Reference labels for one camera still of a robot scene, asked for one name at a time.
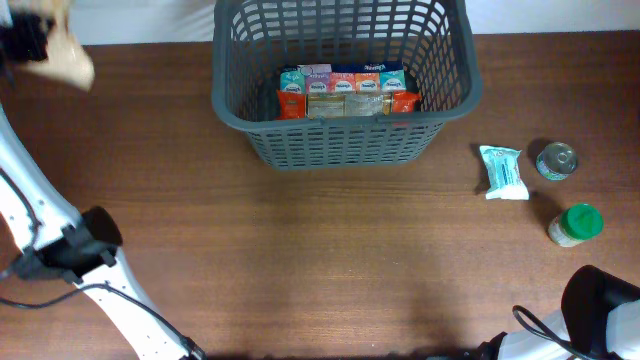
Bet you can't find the beige snack bag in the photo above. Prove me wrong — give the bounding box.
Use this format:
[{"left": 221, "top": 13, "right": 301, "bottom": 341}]
[{"left": 1, "top": 0, "right": 95, "bottom": 91}]

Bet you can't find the orange pasta packet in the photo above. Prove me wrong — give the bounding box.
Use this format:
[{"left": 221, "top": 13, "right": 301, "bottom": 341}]
[{"left": 277, "top": 90, "right": 421, "bottom": 120}]

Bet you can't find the blue cardboard box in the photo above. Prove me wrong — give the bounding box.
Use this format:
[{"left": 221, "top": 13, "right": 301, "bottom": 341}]
[{"left": 280, "top": 62, "right": 407, "bottom": 94}]

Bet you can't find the teal white wipes pack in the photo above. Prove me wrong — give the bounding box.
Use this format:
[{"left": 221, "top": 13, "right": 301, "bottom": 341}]
[{"left": 479, "top": 145, "right": 530, "bottom": 201}]

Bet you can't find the silver tin can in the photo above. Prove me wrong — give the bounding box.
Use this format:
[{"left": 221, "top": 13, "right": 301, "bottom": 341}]
[{"left": 536, "top": 142, "right": 578, "bottom": 181}]

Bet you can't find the green lid jar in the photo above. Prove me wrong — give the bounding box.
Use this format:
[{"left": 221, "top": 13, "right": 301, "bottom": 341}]
[{"left": 547, "top": 204, "right": 604, "bottom": 247}]

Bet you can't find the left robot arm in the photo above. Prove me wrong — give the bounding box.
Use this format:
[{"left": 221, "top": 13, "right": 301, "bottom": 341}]
[{"left": 1, "top": 1, "right": 206, "bottom": 359}]

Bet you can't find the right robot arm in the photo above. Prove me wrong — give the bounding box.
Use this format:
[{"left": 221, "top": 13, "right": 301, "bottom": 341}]
[{"left": 470, "top": 265, "right": 639, "bottom": 360}]

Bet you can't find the grey plastic basket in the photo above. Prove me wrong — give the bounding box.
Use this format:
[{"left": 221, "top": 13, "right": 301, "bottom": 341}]
[{"left": 211, "top": 0, "right": 482, "bottom": 170}]

